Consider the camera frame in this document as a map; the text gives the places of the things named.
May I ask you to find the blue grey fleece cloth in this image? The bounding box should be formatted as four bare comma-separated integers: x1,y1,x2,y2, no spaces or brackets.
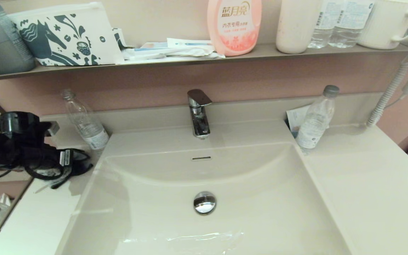
34,149,94,193

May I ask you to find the chrome sink faucet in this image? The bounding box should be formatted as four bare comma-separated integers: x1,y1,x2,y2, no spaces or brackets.
187,89,213,139

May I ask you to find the white ceramic sink vanity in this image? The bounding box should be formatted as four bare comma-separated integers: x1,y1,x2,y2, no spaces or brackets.
0,93,408,255

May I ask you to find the clear uncapped plastic bottle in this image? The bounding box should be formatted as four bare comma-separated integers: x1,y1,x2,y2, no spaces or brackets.
61,89,111,156

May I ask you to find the grey cylindrical bottle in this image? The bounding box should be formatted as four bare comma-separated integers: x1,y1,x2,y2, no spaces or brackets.
0,0,37,75

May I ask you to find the white pouch with horse print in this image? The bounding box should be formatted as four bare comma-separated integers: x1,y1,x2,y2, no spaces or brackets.
8,2,125,67

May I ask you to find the small white patterned box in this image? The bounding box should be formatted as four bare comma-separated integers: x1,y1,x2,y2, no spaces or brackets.
113,28,134,50

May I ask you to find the chrome drain stopper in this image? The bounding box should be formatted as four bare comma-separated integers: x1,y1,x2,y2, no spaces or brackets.
194,191,217,215

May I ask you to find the crumpled white plastic packet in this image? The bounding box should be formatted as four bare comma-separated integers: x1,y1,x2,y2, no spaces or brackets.
122,45,225,61

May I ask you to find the white blue toothbrush packet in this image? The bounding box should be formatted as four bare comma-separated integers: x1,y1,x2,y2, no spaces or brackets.
167,38,214,48

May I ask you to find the pink laundry detergent bottle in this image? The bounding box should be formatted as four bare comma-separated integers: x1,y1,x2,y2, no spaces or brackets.
207,0,262,57

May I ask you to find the white paper card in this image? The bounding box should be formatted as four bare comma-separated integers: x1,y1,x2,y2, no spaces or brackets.
286,105,330,138

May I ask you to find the clear bottle with grey cap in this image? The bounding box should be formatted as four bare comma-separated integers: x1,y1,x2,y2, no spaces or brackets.
295,85,340,154

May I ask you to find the cream tumbler cup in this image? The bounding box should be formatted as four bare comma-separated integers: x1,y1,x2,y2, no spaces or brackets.
276,0,323,54

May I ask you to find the clear labelled water bottle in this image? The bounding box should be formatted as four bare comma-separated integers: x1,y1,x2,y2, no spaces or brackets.
329,0,374,48
307,0,346,49

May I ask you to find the white ribbed mug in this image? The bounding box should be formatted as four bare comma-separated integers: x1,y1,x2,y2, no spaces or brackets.
357,0,408,50

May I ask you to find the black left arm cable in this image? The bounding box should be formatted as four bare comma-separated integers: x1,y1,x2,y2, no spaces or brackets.
0,156,73,189

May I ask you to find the grey wall shelf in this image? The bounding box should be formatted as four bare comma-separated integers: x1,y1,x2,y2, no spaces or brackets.
0,43,408,83

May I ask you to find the white coiled cord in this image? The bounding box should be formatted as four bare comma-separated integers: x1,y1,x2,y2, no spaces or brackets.
366,58,408,127

